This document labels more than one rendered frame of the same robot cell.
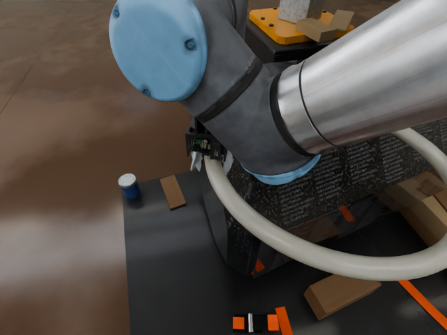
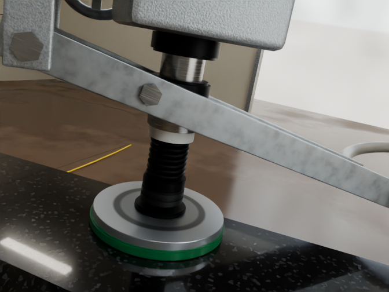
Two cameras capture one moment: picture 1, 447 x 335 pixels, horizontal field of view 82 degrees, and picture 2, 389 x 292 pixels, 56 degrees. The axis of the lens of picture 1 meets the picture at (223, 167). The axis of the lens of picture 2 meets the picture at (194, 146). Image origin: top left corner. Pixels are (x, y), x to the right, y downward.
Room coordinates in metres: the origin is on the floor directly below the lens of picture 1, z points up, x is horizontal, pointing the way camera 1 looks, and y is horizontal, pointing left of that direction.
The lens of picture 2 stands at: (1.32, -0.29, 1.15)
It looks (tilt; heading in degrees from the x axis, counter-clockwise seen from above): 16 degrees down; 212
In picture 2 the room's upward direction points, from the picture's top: 10 degrees clockwise
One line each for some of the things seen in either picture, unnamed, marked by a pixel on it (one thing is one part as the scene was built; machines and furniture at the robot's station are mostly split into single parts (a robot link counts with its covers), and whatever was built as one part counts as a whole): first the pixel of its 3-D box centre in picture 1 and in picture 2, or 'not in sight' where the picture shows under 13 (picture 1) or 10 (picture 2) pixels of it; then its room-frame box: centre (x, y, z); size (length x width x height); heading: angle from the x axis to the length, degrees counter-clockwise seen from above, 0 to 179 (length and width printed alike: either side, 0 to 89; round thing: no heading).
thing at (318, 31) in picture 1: (314, 29); not in sight; (1.47, -0.49, 0.81); 0.20 x 0.10 x 0.05; 26
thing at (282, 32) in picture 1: (298, 21); not in sight; (1.73, -0.46, 0.76); 0.49 x 0.49 x 0.05; 18
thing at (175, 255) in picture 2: not in sight; (158, 212); (0.87, -0.61, 0.87); 0.22 x 0.22 x 0.04
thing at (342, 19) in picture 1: (340, 20); not in sight; (1.62, -0.68, 0.80); 0.20 x 0.10 x 0.05; 152
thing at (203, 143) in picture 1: (211, 120); not in sight; (0.36, 0.02, 1.04); 0.09 x 0.08 x 0.12; 171
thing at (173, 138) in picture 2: not in sight; (172, 126); (0.87, -0.61, 1.02); 0.07 x 0.07 x 0.04
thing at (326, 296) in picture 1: (340, 289); not in sight; (0.38, -0.54, 0.07); 0.30 x 0.12 x 0.12; 112
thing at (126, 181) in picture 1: (130, 186); not in sight; (0.98, 0.58, 0.08); 0.10 x 0.10 x 0.13
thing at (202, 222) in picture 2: not in sight; (159, 210); (0.87, -0.61, 0.87); 0.21 x 0.21 x 0.01
